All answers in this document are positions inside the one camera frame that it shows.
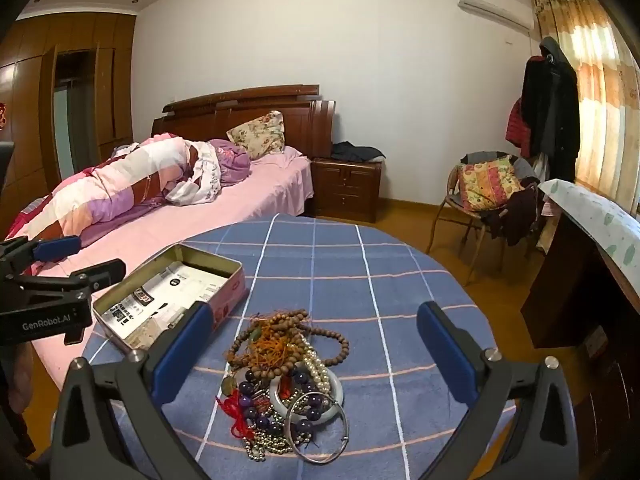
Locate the purple cloth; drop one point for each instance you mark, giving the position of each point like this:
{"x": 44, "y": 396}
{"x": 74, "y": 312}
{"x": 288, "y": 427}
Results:
{"x": 235, "y": 162}

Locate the red knot tassel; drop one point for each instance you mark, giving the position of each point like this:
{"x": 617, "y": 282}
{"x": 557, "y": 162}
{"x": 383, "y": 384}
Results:
{"x": 235, "y": 405}

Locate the pink patchwork quilt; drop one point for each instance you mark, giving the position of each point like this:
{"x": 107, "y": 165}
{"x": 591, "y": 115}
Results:
{"x": 115, "y": 180}

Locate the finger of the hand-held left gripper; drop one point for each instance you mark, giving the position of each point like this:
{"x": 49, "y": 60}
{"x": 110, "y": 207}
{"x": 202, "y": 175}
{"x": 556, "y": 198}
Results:
{"x": 102, "y": 272}
{"x": 57, "y": 247}

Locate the orange patterned curtain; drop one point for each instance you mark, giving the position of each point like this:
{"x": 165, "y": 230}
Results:
{"x": 595, "y": 85}

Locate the dark garment on chair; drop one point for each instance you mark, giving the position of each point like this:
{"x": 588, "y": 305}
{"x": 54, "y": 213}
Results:
{"x": 520, "y": 215}

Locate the hanging red garment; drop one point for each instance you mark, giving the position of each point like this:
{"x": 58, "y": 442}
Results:
{"x": 515, "y": 127}

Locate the dark wooden desk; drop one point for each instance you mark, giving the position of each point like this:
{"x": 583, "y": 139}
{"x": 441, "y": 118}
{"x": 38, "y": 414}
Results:
{"x": 565, "y": 285}

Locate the thin dark bangle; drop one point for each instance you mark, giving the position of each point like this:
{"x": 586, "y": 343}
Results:
{"x": 344, "y": 425}

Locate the person's left hand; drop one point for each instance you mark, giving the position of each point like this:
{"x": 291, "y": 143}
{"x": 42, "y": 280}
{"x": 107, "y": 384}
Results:
{"x": 20, "y": 380}

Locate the blue checked tablecloth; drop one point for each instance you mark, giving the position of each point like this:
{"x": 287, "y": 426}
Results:
{"x": 325, "y": 270}

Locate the floral pillow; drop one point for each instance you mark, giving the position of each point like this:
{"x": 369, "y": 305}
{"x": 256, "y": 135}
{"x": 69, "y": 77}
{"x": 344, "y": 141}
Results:
{"x": 260, "y": 132}

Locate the wooden bed with pink sheet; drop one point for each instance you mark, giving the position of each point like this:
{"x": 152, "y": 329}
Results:
{"x": 150, "y": 230}

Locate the brown wooden wardrobe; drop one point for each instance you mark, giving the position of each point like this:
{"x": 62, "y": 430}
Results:
{"x": 30, "y": 110}

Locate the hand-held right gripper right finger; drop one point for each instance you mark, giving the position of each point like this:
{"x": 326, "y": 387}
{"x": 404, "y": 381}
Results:
{"x": 447, "y": 355}

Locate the leaf print desk cover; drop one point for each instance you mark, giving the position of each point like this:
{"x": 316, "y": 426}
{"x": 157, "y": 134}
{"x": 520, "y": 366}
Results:
{"x": 595, "y": 220}

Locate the wooden chair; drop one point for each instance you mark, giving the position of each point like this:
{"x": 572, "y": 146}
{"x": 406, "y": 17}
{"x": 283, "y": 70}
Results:
{"x": 450, "y": 200}

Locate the dark wooden nightstand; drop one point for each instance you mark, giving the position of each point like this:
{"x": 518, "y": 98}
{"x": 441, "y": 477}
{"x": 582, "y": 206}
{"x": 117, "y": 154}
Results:
{"x": 347, "y": 190}

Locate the printed paper sheet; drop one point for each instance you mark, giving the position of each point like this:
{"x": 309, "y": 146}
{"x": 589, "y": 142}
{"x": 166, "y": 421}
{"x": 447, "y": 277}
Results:
{"x": 165, "y": 285}

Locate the rectangular metal tin box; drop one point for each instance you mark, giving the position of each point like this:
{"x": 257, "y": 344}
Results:
{"x": 227, "y": 295}

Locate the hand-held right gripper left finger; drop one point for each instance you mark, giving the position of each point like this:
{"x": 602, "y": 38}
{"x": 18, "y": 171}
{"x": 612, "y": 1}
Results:
{"x": 182, "y": 355}

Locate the green stone pendant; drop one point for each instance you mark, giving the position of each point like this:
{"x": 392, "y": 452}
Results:
{"x": 229, "y": 385}

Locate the white air conditioner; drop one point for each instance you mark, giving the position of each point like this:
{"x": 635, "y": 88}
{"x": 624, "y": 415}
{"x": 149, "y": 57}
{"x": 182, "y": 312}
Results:
{"x": 495, "y": 7}

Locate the dark folded clothes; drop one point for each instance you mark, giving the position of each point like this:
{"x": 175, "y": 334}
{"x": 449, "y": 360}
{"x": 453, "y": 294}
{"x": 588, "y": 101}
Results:
{"x": 357, "y": 152}

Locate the white jade bangle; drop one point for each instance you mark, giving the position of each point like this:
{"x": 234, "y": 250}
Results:
{"x": 336, "y": 385}

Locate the patterned yellow cushion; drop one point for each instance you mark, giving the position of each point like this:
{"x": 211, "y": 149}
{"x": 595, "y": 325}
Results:
{"x": 487, "y": 182}

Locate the hanging black coat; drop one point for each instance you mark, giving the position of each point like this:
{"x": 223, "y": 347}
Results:
{"x": 550, "y": 110}

